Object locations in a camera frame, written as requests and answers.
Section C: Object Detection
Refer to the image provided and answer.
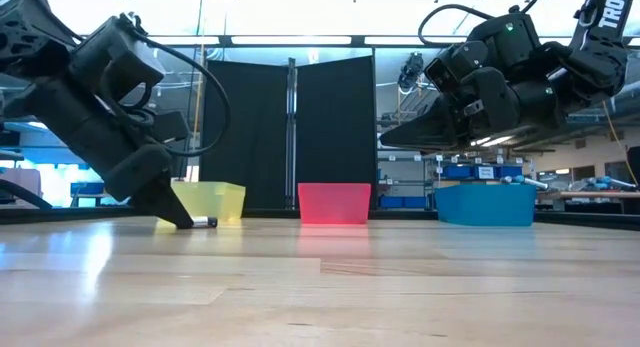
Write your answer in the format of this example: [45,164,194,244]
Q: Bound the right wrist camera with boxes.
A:
[423,39,490,94]

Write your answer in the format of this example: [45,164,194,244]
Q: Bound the red plastic bin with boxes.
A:
[297,182,372,226]

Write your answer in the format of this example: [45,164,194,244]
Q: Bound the blue plastic bin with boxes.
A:
[434,183,538,227]

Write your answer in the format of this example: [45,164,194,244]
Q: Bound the black hanging device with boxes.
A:
[397,51,427,92]

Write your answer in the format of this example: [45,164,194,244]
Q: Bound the blue storage bin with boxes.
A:
[69,181,109,196]
[379,195,431,209]
[494,164,524,180]
[443,164,475,180]

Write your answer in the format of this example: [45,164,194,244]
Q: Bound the black aluminium table frame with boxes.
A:
[0,205,640,232]

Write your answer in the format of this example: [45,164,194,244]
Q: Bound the wooden workbench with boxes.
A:
[534,189,640,214]

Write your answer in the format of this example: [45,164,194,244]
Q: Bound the yellow plastic bin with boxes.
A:
[169,180,247,222]

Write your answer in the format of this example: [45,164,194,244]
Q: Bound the black folding screen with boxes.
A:
[199,55,379,211]

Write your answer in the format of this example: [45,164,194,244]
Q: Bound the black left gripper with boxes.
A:
[2,78,195,230]

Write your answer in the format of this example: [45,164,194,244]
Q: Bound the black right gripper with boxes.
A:
[379,65,564,153]

